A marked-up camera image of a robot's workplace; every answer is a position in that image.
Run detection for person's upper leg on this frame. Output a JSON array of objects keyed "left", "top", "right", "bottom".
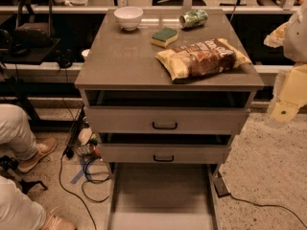
[{"left": 0, "top": 103, "right": 37, "bottom": 161}]

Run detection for drawer with handle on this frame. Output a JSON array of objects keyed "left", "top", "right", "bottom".
[
  {"left": 84, "top": 106, "right": 249, "bottom": 135},
  {"left": 99, "top": 144, "right": 231, "bottom": 164}
]

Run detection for black headphones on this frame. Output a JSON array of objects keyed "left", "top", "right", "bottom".
[{"left": 55, "top": 49, "right": 74, "bottom": 69}]

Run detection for green yellow sponge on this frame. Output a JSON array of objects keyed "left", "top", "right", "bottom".
[{"left": 151, "top": 28, "right": 178, "bottom": 48}]

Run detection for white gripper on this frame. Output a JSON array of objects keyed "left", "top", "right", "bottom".
[{"left": 266, "top": 63, "right": 307, "bottom": 128}]

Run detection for black bag on shelf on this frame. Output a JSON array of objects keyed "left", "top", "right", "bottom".
[{"left": 13, "top": 0, "right": 54, "bottom": 48}]

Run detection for white bowl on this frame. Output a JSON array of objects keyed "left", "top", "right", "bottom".
[{"left": 114, "top": 7, "right": 143, "bottom": 31}]

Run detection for tan lower shoe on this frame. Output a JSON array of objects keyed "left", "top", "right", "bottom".
[{"left": 39, "top": 213, "right": 77, "bottom": 230}]

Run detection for middle drawer with handle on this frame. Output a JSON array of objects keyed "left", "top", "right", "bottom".
[{"left": 99, "top": 144, "right": 231, "bottom": 164}]

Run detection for tan shoe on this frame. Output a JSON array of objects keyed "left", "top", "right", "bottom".
[
  {"left": 17, "top": 137, "right": 58, "bottom": 173},
  {"left": 39, "top": 213, "right": 77, "bottom": 230}
]

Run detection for person's lower leg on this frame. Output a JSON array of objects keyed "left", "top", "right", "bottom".
[{"left": 0, "top": 176, "right": 46, "bottom": 230}]

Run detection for green soda can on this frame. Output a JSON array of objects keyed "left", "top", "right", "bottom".
[{"left": 179, "top": 9, "right": 208, "bottom": 29}]

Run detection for brown chip bag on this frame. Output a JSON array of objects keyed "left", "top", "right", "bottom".
[{"left": 155, "top": 38, "right": 251, "bottom": 81}]

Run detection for top drawer with handle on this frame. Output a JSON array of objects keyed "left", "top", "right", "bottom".
[{"left": 84, "top": 106, "right": 249, "bottom": 135}]

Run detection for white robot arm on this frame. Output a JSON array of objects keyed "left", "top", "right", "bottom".
[{"left": 264, "top": 1, "right": 307, "bottom": 128}]

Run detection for black power adapter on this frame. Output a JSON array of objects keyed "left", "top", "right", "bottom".
[{"left": 213, "top": 177, "right": 230, "bottom": 197}]

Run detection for open bottom drawer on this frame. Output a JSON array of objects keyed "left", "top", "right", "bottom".
[{"left": 106, "top": 163, "right": 222, "bottom": 230}]

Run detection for grey drawer cabinet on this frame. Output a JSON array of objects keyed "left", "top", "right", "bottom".
[{"left": 75, "top": 8, "right": 263, "bottom": 164}]

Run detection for black floor cable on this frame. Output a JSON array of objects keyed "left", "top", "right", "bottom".
[{"left": 58, "top": 150, "right": 112, "bottom": 230}]

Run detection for person's leg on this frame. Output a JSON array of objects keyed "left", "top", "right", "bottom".
[
  {"left": 0, "top": 103, "right": 37, "bottom": 161},
  {"left": 0, "top": 176, "right": 46, "bottom": 230}
]

